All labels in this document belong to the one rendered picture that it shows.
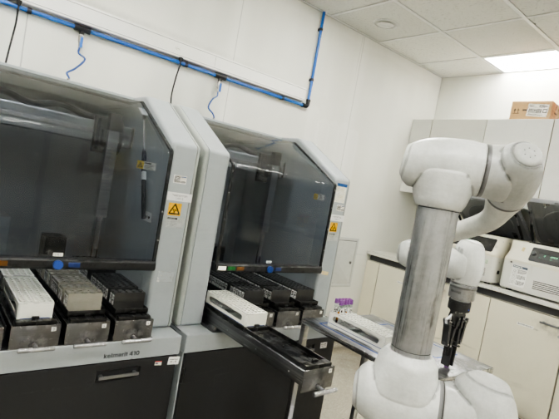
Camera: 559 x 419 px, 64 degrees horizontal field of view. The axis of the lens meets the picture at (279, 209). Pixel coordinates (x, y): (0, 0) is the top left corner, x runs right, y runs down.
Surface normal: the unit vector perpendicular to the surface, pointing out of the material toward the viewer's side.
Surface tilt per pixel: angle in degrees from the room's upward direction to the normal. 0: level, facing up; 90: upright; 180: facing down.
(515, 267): 90
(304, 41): 90
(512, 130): 90
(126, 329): 90
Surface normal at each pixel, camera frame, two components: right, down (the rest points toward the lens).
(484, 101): -0.76, -0.11
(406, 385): -0.23, -0.04
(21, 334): 0.62, 0.15
